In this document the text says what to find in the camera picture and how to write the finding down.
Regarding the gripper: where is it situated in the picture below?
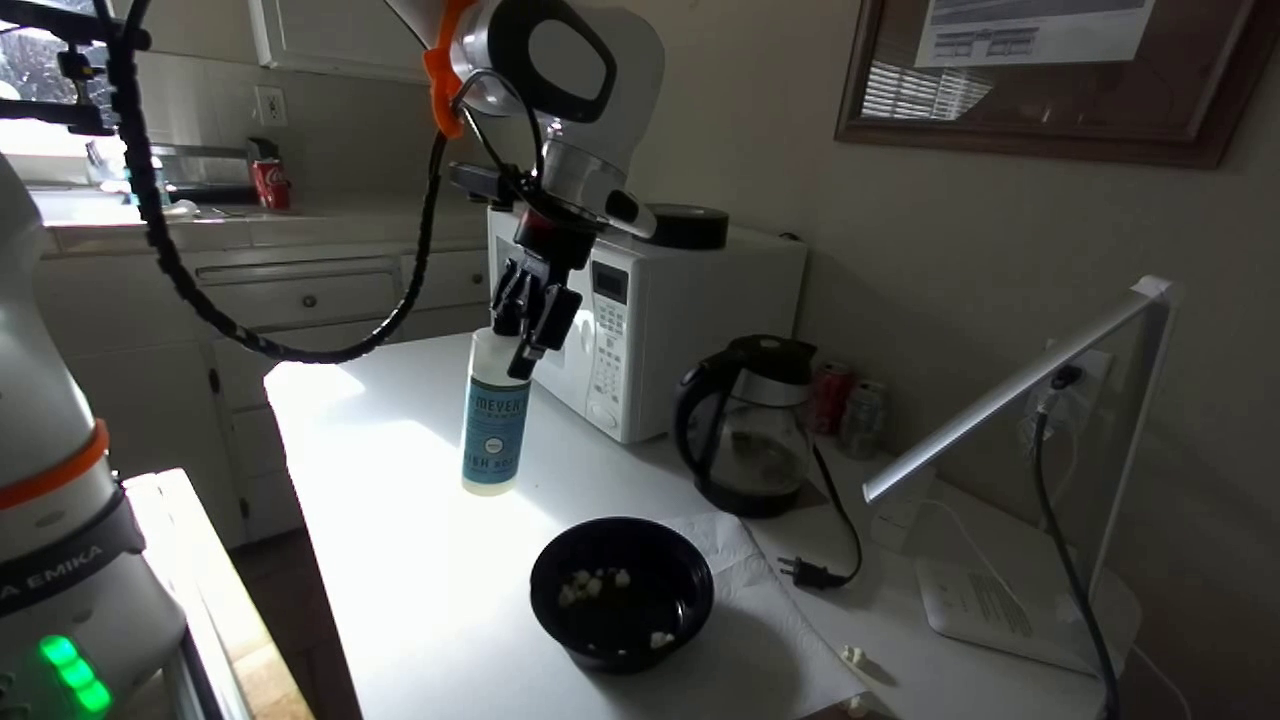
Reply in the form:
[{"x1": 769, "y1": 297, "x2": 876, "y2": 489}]
[{"x1": 489, "y1": 207, "x2": 601, "y2": 382}]

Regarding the blue soap bottle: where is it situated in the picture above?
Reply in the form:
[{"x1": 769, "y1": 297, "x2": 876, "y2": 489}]
[{"x1": 461, "y1": 327, "x2": 533, "y2": 498}]

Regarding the black bowl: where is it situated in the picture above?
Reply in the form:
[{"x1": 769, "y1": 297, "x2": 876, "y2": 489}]
[{"x1": 529, "y1": 516, "x2": 716, "y2": 676}]

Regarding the microwave door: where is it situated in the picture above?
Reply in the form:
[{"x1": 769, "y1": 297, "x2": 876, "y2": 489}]
[{"x1": 489, "y1": 212, "x2": 603, "y2": 423}]

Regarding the white microwave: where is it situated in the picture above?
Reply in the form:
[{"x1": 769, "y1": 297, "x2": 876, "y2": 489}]
[{"x1": 486, "y1": 205, "x2": 809, "y2": 445}]

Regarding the black tape roll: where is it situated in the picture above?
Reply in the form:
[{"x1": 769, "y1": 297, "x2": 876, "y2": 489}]
[{"x1": 644, "y1": 203, "x2": 731, "y2": 252}]

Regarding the white kitchen cabinet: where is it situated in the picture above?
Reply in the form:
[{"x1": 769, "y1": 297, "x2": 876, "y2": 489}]
[{"x1": 34, "y1": 208, "x2": 493, "y2": 548}]

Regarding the black glass electric kettle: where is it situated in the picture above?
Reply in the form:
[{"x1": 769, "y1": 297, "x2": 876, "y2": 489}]
[{"x1": 673, "y1": 335, "x2": 820, "y2": 520}]

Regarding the heap of popcorn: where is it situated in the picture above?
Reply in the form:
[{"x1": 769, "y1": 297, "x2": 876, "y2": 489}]
[{"x1": 557, "y1": 566, "x2": 633, "y2": 609}]

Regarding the red soda can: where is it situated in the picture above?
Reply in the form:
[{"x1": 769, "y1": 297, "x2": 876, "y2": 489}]
[{"x1": 248, "y1": 156, "x2": 292, "y2": 212}]

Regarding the red drink can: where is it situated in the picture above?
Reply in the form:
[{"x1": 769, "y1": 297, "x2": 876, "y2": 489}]
[{"x1": 813, "y1": 360, "x2": 857, "y2": 437}]

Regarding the silver drink can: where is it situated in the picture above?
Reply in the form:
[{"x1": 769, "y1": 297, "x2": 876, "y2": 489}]
[{"x1": 839, "y1": 379, "x2": 888, "y2": 460}]

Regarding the white paper towel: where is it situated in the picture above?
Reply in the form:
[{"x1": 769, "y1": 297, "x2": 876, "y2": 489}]
[{"x1": 655, "y1": 510, "x2": 869, "y2": 720}]

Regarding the window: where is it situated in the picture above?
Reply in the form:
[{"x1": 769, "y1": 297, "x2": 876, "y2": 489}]
[{"x1": 0, "y1": 24, "x2": 113, "y2": 156}]

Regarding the white desk lamp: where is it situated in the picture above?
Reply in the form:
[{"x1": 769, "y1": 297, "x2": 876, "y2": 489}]
[{"x1": 861, "y1": 276, "x2": 1183, "y2": 674}]

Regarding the framed picture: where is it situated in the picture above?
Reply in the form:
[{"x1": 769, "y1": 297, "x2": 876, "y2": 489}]
[{"x1": 834, "y1": 0, "x2": 1280, "y2": 170}]

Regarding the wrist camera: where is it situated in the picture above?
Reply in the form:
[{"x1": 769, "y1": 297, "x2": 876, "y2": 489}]
[{"x1": 448, "y1": 161, "x2": 543, "y2": 215}]

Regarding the white wall cabinet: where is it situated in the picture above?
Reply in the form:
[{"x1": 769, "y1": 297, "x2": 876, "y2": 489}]
[{"x1": 248, "y1": 0, "x2": 433, "y2": 83}]

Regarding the black cable with plug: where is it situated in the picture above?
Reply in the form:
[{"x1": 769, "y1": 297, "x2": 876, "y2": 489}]
[{"x1": 777, "y1": 445, "x2": 864, "y2": 592}]

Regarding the camera on mount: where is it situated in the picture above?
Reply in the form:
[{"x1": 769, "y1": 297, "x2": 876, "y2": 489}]
[{"x1": 0, "y1": 0, "x2": 153, "y2": 138}]

